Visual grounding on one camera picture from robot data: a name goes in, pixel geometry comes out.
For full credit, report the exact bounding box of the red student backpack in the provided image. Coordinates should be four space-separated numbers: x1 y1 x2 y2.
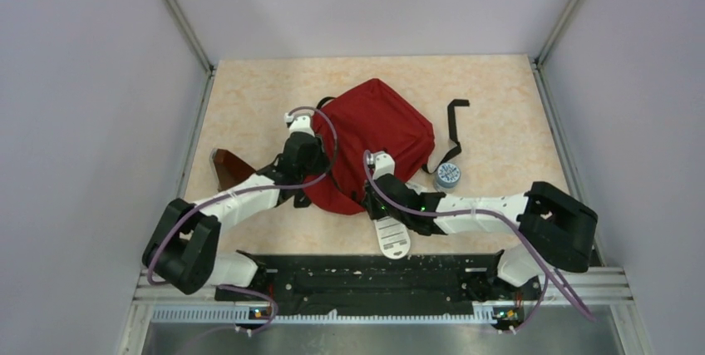
295 78 435 215

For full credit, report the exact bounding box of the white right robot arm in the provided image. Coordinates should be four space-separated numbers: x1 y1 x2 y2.
364 174 598 298

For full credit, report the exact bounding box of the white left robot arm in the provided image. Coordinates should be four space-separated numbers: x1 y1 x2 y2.
142 132 330 300

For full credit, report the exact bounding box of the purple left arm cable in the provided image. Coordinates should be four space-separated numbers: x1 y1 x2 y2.
145 106 340 336

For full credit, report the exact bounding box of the aluminium frame rail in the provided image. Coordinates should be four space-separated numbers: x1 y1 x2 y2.
118 267 653 354

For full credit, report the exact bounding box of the brown leather case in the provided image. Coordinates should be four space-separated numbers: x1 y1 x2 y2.
210 148 255 191

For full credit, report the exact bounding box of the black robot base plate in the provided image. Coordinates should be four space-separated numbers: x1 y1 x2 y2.
249 254 540 317

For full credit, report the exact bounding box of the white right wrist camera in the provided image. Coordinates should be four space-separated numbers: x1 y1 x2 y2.
366 151 396 180

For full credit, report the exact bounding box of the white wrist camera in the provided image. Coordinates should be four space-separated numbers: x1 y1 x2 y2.
284 113 315 136
366 151 396 180

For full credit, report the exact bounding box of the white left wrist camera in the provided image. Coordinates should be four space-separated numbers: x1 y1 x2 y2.
284 113 315 136

